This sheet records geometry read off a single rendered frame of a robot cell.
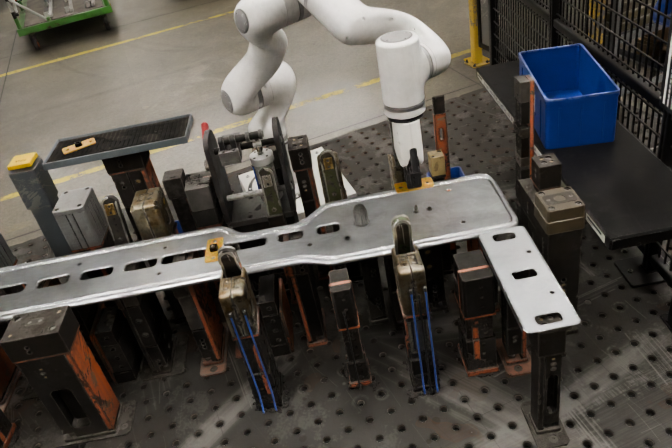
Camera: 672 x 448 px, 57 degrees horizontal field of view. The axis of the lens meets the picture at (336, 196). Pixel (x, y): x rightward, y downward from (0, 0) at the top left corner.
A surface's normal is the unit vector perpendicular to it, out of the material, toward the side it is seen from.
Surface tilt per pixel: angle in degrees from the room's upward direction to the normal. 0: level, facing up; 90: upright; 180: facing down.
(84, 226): 90
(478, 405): 0
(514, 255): 0
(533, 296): 0
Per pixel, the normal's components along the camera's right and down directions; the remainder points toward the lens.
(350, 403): -0.17, -0.82
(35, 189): 0.09, 0.54
